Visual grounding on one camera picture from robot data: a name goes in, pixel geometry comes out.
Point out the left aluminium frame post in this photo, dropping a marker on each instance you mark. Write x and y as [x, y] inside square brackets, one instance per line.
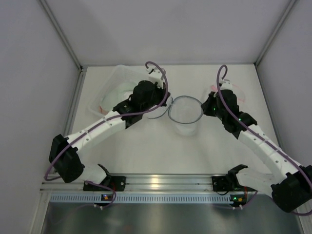
[59, 31]

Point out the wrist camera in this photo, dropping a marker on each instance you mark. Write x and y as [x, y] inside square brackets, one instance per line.
[155, 76]
[225, 84]

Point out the blue-trimmed mesh laundry bag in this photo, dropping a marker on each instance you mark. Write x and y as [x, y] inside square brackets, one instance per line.
[184, 112]

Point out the light green bra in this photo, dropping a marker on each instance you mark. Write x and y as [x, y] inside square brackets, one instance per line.
[114, 96]

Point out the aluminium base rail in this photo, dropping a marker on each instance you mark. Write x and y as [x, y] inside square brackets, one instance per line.
[142, 183]

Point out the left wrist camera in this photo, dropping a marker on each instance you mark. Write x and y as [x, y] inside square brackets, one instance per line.
[155, 76]

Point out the pink-trimmed mesh laundry bag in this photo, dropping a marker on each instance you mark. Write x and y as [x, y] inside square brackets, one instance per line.
[240, 95]

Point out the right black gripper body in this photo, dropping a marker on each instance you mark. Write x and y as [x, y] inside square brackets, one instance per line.
[209, 105]

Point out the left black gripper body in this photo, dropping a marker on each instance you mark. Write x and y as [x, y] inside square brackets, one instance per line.
[162, 96]

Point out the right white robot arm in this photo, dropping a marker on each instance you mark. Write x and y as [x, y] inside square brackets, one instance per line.
[289, 184]

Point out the white perforated plastic basket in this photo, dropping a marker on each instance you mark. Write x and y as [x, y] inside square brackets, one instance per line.
[119, 75]

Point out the aluminium frame post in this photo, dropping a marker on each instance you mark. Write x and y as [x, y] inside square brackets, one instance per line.
[286, 12]
[59, 31]

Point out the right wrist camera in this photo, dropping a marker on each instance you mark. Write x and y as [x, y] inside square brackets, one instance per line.
[225, 84]

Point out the right aluminium frame post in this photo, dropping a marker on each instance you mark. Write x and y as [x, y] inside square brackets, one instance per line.
[286, 12]

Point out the grey slotted cable duct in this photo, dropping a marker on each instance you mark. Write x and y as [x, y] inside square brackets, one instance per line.
[148, 198]

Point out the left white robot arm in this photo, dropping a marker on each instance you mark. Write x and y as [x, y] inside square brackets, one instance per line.
[67, 151]

